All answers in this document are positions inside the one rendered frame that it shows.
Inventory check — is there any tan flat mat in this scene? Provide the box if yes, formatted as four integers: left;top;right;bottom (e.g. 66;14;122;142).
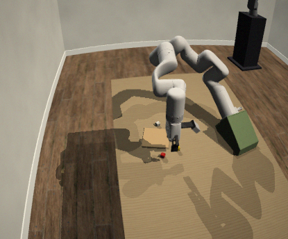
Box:
142;128;169;148

